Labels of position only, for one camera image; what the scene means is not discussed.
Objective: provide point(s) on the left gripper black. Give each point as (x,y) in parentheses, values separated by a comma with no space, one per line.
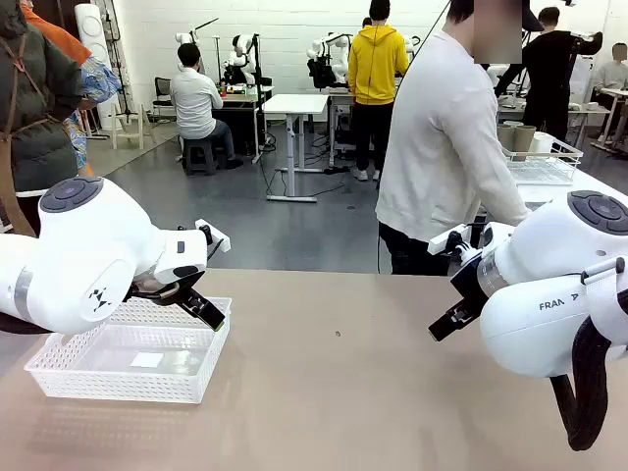
(189,277)

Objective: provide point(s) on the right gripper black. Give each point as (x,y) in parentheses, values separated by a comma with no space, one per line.
(472,282)

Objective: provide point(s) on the white perforated plastic basket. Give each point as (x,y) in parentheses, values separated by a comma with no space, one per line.
(122,387)

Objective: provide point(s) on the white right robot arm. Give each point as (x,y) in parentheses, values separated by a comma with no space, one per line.
(549,275)

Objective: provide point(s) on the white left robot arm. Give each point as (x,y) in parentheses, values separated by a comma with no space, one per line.
(98,235)

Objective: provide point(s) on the white lab robot arm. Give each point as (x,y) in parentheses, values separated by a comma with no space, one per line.
(241,54)
(184,38)
(324,45)

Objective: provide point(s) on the person's right forearm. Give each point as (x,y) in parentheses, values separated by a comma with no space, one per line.
(507,201)

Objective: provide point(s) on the grey plastic stool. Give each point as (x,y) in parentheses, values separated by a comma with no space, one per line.
(198,154)

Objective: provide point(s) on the person in white sweater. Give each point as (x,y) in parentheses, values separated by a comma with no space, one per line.
(432,147)

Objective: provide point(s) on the black floor power strip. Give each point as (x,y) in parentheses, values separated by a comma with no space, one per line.
(337,170)

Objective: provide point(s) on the seated person in white shirt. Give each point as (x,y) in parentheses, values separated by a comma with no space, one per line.
(193,108)

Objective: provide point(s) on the white wooden step stool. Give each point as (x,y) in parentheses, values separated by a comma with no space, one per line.
(128,122)

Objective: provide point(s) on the white side table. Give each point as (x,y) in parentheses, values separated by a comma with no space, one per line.
(603,179)

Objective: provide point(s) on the black office chair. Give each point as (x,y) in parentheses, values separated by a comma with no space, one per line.
(163,90)

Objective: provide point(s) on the white standing desk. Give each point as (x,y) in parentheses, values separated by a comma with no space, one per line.
(297,103)

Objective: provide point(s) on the figure in dark green coat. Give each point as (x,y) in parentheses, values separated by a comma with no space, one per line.
(39,122)

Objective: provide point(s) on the figure in blue patterned clothes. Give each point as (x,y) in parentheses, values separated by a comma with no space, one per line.
(100,78)

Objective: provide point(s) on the person in yellow hoodie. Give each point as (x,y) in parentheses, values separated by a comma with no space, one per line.
(378,64)

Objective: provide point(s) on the person in black clothes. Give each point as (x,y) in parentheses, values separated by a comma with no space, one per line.
(552,73)

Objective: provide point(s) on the seated person in pale top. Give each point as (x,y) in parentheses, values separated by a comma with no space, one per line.
(613,73)

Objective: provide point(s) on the black lamp shade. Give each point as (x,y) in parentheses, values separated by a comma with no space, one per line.
(532,19)

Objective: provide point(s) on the figure in orange clothes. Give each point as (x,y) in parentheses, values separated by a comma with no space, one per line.
(51,32)

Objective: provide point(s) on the white left wrist camera bar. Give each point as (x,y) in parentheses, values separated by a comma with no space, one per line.
(219,240)

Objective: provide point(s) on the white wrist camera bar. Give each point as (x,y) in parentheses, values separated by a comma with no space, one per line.
(441,241)
(219,240)

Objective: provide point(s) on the white right wrist camera bar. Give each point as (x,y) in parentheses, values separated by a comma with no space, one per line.
(441,241)

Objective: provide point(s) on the wooden desk with black frame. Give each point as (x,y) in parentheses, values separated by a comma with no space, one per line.
(240,122)

